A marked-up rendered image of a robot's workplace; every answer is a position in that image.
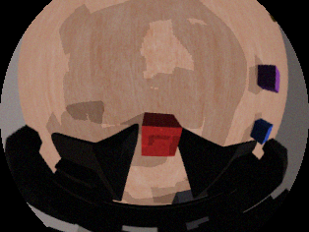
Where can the purple block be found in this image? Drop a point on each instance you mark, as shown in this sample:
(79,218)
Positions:
(268,77)

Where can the red block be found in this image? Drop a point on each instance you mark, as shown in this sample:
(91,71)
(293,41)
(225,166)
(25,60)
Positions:
(160,134)

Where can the blue block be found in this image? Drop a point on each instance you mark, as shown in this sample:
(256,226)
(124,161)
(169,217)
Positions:
(261,130)

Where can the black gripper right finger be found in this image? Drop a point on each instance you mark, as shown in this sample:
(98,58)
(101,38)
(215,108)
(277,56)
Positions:
(205,161)

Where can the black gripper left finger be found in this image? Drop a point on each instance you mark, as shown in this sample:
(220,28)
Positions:
(110,158)

